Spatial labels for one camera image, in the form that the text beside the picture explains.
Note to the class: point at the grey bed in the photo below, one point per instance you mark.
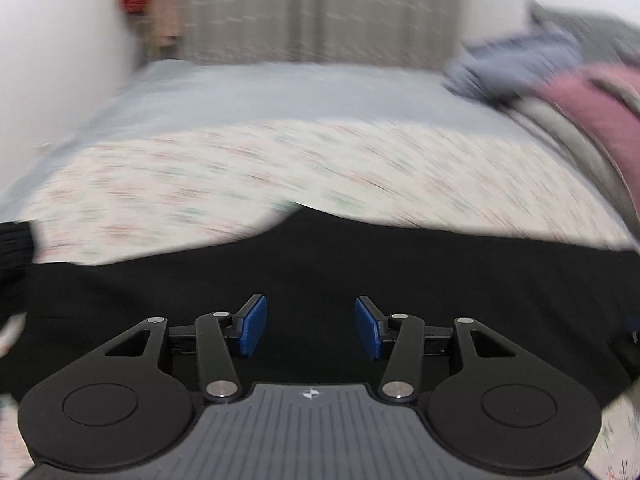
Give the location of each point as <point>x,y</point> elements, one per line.
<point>275,90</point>

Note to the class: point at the dark knit cloth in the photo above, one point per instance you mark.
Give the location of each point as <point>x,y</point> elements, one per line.
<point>15,242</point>

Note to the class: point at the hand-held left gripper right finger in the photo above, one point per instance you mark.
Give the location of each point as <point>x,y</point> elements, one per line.
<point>367,327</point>

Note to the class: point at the grey headboard cushion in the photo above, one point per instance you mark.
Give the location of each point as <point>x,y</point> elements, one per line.
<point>590,25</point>

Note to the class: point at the grey pillow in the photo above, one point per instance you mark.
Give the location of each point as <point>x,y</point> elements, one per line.
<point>570,145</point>

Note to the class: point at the floral printed blanket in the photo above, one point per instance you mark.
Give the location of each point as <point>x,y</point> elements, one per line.
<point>300,170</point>

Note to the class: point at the grey star-print curtain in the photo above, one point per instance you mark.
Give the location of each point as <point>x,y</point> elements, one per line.
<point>325,10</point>

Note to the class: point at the pink hanging cloth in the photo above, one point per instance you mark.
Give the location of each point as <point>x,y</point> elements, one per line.
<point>165,10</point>

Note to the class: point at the pink pillow with white piping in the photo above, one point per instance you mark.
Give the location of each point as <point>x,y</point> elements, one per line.
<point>610,74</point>

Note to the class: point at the black pants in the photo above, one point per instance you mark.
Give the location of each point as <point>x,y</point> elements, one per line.
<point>320,260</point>

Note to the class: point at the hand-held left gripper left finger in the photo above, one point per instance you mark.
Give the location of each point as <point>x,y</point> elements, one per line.
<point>252,325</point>

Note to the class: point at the blue duvet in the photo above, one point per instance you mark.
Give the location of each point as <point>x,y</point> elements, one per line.
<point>500,65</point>

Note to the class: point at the pink garment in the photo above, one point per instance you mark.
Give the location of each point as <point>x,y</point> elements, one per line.
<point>585,115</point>

